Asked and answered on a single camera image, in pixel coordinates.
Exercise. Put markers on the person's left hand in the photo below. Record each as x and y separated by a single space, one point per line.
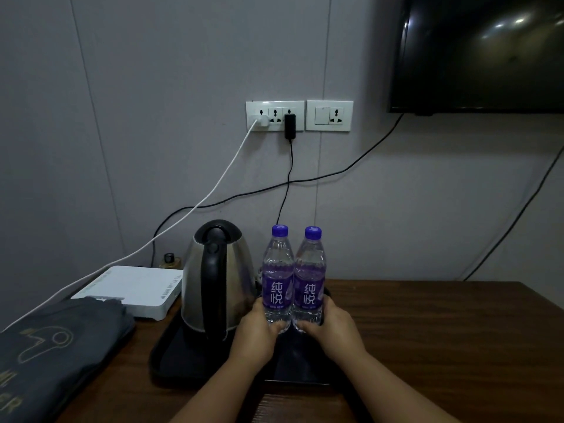
252 338

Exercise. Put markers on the person's right hand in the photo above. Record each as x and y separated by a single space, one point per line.
335 335

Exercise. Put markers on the person's left thumb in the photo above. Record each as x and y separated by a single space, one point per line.
276 329

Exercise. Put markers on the person's right thumb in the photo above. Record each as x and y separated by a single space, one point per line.
305 329

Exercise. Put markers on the purple label water bottle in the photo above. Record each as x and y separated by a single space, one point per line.
277 277
309 277

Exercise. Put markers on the person's left forearm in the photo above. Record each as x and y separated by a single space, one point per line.
210 390

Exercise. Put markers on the person's right forearm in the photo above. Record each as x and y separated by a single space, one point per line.
387 391

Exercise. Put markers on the stainless steel electric kettle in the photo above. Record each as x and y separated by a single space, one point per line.
216 281

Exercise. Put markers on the black plastic tray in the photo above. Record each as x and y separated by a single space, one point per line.
185 356

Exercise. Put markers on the small amber glass bottle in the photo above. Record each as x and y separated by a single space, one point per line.
170 259

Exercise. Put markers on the white router box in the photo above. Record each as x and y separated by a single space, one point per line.
132 288

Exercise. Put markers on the black power adapter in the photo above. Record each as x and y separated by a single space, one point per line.
290 125

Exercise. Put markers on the white charger plug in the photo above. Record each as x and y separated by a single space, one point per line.
261 121

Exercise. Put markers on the dark grey fabric bag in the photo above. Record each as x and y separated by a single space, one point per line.
53 352

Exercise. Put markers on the white triple wall socket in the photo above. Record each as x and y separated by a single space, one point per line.
275 115

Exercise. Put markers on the white switch socket plate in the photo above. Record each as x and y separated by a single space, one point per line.
329 115

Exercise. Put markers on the black wall television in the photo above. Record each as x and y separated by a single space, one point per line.
480 52

